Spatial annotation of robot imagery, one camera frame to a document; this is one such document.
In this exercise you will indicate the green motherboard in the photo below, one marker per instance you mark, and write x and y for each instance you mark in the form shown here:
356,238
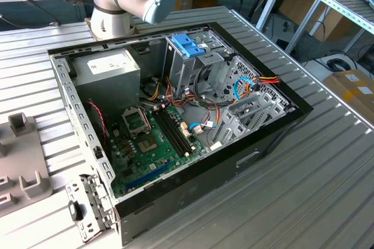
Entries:
152,158

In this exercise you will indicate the aluminium frame table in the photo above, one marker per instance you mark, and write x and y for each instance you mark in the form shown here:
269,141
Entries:
344,6

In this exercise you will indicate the black latch knob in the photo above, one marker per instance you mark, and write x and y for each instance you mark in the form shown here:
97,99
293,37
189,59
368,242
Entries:
75,211

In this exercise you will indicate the black RAM slot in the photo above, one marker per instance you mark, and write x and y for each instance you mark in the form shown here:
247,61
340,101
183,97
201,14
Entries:
169,135
180,129
173,133
176,131

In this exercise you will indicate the cardboard box with labels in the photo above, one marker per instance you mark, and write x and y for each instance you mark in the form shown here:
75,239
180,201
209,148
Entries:
350,91

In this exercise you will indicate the grey parts rack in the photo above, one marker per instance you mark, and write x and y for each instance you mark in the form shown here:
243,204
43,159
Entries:
20,161

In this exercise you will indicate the cream board connector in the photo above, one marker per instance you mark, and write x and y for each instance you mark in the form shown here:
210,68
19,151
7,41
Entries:
185,130

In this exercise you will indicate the grey metal drive cage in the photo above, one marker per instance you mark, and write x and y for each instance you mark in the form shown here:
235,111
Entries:
178,70

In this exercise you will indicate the white paper tag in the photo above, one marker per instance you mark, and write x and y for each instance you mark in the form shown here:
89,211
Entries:
215,145

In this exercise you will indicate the brown cardboard box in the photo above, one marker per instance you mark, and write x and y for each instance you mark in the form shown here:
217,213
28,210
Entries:
298,3
336,27

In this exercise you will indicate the grey power supply unit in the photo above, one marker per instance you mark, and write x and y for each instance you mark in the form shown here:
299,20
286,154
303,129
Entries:
108,85

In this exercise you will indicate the blue plastic drive latch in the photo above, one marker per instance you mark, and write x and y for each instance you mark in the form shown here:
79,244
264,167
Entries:
187,46

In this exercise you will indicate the CPU socket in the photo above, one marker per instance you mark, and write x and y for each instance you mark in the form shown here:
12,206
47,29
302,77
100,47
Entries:
147,145

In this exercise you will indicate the grey metal disk bay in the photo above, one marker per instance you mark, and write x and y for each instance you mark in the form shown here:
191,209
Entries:
233,120

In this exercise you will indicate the blue expansion slot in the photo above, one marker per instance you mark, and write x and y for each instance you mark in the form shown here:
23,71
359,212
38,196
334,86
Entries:
149,176

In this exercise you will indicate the black open PC case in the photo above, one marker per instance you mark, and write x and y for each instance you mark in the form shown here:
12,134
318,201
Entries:
204,179

